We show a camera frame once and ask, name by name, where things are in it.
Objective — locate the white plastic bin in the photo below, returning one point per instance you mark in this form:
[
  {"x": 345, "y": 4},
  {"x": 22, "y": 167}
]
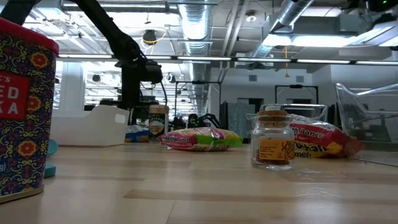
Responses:
[{"x": 93, "y": 130}]

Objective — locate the round ceiling fixture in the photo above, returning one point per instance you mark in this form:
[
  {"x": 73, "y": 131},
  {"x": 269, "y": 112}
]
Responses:
[{"x": 250, "y": 17}]

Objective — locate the clear plastic bin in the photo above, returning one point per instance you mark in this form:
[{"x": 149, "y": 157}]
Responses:
[
  {"x": 345, "y": 124},
  {"x": 295, "y": 105}
]

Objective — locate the black background frame stand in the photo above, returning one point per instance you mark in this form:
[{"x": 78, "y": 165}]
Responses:
[
  {"x": 199, "y": 82},
  {"x": 295, "y": 86}
]

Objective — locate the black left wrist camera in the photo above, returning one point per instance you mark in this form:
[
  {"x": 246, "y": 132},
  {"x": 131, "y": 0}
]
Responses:
[{"x": 152, "y": 71}]

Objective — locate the brown lid spice jar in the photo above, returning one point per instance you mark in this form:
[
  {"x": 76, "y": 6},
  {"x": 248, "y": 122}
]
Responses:
[{"x": 158, "y": 124}]

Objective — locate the silver spiral ceiling duct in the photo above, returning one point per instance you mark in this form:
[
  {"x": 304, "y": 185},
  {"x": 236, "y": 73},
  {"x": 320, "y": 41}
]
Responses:
[
  {"x": 289, "y": 12},
  {"x": 196, "y": 28}
]

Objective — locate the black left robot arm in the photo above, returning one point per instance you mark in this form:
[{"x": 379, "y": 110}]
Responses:
[{"x": 109, "y": 31}]

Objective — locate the blue yellow ramen pack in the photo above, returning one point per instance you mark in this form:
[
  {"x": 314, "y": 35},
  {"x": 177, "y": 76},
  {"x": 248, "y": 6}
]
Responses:
[{"x": 136, "y": 137}]

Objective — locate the background black robot arm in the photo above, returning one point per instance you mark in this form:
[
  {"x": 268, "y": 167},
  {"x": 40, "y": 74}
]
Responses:
[
  {"x": 205, "y": 118},
  {"x": 179, "y": 123}
]

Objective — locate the long ceiling light bar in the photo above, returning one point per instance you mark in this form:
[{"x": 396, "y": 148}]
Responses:
[{"x": 205, "y": 58}]

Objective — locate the red lid patterned spice tin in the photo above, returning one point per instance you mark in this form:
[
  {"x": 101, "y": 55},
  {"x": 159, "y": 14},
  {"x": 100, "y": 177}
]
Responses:
[{"x": 28, "y": 140}]

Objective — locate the grey fabric partition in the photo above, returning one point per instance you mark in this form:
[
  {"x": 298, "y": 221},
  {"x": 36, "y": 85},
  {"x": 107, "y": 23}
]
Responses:
[{"x": 241, "y": 118}]

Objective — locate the teal silicone spoon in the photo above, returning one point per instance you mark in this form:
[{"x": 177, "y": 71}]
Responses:
[{"x": 52, "y": 147}]

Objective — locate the pink green ramen pack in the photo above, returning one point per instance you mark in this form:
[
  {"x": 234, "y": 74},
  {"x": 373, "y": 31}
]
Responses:
[{"x": 186, "y": 141}]

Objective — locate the black hanging ceiling device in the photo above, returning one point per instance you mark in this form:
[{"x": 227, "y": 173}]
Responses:
[{"x": 149, "y": 36}]

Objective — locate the red ramen noodle pack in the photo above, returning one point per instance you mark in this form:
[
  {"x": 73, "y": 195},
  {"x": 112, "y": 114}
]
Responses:
[{"x": 323, "y": 137}]

